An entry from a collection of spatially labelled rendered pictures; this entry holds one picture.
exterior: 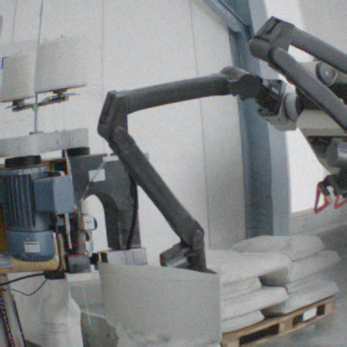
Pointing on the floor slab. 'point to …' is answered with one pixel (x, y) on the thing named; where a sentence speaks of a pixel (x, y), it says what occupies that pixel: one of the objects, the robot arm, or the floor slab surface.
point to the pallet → (282, 325)
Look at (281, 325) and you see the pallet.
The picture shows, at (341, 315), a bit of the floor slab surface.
